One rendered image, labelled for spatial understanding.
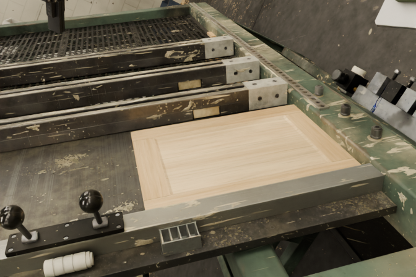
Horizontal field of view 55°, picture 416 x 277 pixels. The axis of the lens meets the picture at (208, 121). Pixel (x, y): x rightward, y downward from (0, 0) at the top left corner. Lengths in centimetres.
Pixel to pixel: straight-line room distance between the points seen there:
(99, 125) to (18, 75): 61
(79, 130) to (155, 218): 47
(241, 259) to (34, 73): 115
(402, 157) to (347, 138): 13
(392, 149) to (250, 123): 37
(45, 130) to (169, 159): 37
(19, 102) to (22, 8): 484
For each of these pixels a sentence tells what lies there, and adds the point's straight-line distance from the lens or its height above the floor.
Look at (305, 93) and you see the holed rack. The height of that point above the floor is 88.
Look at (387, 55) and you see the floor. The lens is 237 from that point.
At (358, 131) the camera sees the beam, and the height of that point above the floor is 87.
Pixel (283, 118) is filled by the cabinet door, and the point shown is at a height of 94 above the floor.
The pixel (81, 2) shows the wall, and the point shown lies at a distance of 617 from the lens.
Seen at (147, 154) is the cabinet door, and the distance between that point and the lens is 100.
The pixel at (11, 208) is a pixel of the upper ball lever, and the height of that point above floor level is 155.
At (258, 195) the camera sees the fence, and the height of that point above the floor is 113.
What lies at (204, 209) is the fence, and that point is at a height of 123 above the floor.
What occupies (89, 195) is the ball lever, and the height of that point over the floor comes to 145.
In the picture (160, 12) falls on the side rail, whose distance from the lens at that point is 251.
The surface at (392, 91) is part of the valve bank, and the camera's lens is 116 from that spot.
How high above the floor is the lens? 158
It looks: 24 degrees down
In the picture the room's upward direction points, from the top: 70 degrees counter-clockwise
